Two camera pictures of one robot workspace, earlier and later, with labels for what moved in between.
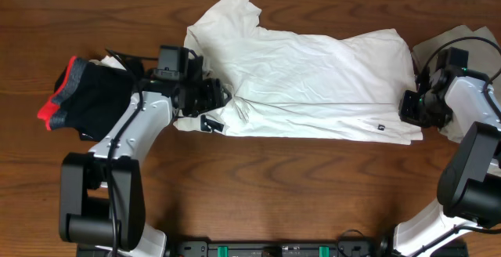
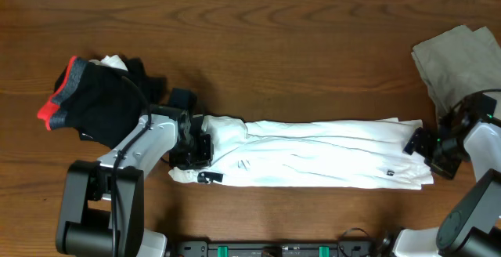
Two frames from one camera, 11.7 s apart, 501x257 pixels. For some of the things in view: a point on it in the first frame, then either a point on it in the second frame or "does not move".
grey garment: (483, 52) does not move
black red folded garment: (88, 96) does not move
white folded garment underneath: (108, 61) does not move
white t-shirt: (345, 85) to (347, 153)
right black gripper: (406, 113) to (420, 142)
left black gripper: (212, 95) to (205, 157)
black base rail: (260, 248) does not move
